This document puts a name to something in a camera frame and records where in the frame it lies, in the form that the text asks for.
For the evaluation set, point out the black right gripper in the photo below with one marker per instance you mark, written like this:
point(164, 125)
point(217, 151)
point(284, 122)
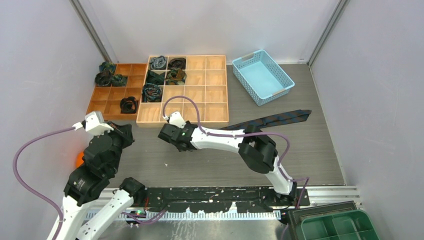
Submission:
point(188, 122)

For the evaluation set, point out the navy brown striped tie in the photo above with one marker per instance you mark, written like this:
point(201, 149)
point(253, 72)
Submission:
point(284, 118)

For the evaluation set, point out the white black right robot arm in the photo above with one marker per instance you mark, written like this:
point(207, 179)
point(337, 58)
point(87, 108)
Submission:
point(255, 147)

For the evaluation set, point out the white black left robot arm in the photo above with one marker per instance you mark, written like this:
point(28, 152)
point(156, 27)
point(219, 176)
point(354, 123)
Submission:
point(101, 161)

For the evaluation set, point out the light wooden compartment tray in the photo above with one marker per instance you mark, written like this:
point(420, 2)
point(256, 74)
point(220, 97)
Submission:
point(203, 97)

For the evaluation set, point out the blue paisley rolled tie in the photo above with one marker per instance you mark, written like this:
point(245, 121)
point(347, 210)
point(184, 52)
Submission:
point(151, 93)

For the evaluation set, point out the green patterned rolled tie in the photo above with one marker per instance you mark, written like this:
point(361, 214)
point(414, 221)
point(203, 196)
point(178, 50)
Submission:
point(176, 76)

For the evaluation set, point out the black rolled tie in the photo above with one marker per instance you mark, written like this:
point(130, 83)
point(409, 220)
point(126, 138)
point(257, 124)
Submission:
point(128, 105)

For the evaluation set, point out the dark green rolled tie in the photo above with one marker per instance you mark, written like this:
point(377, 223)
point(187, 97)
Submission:
point(156, 78)

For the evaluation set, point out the dark brown rolled tie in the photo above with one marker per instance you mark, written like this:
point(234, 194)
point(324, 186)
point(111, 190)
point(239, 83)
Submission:
point(177, 63)

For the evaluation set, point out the grey blue rolled tie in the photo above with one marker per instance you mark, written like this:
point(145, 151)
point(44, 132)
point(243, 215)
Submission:
point(158, 62)

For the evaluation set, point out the dark orange wooden compartment tray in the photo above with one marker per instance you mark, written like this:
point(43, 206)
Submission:
point(107, 99)

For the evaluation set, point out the green dotted rolled tie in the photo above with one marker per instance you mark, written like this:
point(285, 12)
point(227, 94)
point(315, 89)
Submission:
point(119, 80)

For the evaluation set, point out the dark striped rolled tie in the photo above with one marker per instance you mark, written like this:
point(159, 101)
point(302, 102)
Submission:
point(103, 79)

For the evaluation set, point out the light blue plastic basket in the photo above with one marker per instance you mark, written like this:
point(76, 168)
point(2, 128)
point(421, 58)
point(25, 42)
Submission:
point(262, 77)

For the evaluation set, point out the teal patterned rolled tie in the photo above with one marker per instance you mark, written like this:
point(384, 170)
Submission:
point(107, 66)

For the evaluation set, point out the orange cloth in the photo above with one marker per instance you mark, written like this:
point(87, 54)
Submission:
point(79, 159)

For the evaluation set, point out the green plastic bin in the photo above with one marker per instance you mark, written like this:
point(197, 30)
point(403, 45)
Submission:
point(346, 225)

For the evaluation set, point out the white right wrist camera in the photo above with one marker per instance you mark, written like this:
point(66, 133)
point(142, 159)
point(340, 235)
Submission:
point(175, 119)

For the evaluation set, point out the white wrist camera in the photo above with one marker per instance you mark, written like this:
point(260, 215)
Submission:
point(93, 124)
point(175, 119)

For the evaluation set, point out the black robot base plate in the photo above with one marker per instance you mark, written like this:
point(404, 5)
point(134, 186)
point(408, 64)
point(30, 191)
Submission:
point(245, 199)

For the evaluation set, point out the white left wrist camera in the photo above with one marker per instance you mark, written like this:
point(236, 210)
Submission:
point(93, 124)

